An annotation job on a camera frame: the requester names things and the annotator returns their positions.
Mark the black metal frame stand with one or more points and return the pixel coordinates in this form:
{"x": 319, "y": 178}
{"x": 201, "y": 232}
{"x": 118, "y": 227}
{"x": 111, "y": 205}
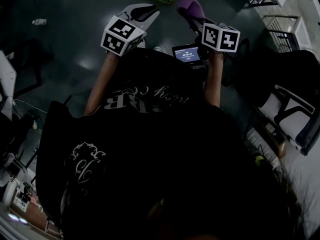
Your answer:
{"x": 32, "y": 66}

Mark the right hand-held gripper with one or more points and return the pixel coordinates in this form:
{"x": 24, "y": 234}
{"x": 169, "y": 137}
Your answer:
{"x": 220, "y": 39}

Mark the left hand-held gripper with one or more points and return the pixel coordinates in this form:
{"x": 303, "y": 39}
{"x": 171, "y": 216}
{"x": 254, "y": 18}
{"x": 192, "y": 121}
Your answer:
{"x": 115, "y": 37}

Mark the purple cloth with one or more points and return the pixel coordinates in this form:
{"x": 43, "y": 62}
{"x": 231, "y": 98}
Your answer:
{"x": 190, "y": 6}

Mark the small clear plastic bottle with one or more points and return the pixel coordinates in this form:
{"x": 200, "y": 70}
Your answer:
{"x": 39, "y": 21}

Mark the white sink unit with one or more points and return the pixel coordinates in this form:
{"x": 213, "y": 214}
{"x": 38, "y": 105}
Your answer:
{"x": 297, "y": 31}

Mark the small display screen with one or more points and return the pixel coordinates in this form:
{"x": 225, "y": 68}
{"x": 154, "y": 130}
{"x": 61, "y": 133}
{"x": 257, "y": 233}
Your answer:
{"x": 187, "y": 54}

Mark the person's left forearm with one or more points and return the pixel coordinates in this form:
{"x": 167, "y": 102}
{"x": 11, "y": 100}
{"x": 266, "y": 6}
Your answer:
{"x": 100, "y": 86}

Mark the black office chair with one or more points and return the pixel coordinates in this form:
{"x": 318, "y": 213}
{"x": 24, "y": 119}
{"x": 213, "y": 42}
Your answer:
{"x": 295, "y": 114}

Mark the person's right forearm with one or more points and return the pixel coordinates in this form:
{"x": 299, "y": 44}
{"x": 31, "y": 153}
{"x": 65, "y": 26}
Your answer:
{"x": 213, "y": 84}

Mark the person's black printed t-shirt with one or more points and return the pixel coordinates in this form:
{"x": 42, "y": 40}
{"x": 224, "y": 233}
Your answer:
{"x": 150, "y": 146}

